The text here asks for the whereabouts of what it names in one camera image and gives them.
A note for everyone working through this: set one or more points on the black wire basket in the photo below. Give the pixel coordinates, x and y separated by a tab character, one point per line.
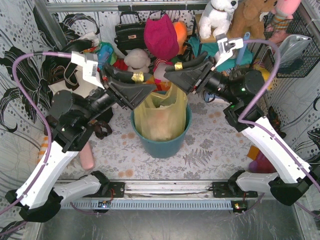
304	64

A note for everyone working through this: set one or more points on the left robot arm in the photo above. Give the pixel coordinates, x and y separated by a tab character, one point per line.
70	128

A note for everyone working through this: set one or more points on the yellow trash bag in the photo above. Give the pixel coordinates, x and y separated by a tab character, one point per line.
162	117

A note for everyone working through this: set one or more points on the blue handled mop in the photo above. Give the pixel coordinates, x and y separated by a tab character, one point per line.
208	98

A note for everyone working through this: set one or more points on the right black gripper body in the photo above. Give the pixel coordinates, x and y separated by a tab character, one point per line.
201	81

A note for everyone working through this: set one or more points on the magenta cloth bag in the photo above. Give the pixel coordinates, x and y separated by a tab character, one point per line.
160	38

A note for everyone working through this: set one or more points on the pink white plush doll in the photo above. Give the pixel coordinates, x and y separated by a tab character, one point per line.
159	70

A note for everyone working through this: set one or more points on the yellow plush duck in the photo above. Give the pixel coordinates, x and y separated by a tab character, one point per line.
259	66

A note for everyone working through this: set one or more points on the brown patterned handbag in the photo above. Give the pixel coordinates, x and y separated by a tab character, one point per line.
101	129

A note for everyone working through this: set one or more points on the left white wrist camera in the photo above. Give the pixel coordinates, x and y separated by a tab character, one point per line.
89	63

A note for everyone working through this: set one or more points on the white plush dog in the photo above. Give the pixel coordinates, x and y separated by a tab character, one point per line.
216	18

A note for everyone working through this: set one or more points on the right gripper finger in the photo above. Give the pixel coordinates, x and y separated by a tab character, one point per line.
192	79
184	65

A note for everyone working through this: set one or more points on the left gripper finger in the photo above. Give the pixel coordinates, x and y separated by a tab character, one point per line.
126	76
128	95

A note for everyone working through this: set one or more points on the rainbow striped cloth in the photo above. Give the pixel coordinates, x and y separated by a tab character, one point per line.
160	85

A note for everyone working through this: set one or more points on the black leather handbag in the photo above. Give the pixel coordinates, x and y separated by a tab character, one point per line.
130	36

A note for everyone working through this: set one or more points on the orange checkered cloth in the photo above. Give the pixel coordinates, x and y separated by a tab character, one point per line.
43	148

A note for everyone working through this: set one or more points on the purple orange sock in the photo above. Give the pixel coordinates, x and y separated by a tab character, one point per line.
260	164

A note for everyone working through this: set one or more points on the teal cloth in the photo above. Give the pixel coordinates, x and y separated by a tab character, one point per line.
212	48

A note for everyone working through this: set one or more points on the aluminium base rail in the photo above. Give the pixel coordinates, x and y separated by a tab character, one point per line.
166	189

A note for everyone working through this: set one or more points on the silver foil pouch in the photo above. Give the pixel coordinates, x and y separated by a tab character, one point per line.
292	47

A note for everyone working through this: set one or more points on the cream canvas tote bag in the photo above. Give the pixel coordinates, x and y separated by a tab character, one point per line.
70	78

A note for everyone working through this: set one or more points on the pink case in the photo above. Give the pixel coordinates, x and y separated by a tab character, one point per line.
86	157

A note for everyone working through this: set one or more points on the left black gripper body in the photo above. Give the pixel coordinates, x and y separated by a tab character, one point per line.
116	92

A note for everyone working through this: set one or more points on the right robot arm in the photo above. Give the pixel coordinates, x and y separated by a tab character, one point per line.
293	176

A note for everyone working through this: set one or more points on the cream plush lamb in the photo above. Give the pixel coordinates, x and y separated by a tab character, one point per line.
137	61

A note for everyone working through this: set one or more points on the orange plush toy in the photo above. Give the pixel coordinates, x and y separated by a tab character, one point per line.
181	33

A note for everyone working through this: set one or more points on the brown teddy bear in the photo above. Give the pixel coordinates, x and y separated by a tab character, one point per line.
248	17

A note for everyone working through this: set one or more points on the red cloth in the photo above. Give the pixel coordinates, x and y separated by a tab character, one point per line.
120	64

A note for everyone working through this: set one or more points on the pink plush toy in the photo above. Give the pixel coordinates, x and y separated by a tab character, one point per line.
283	14

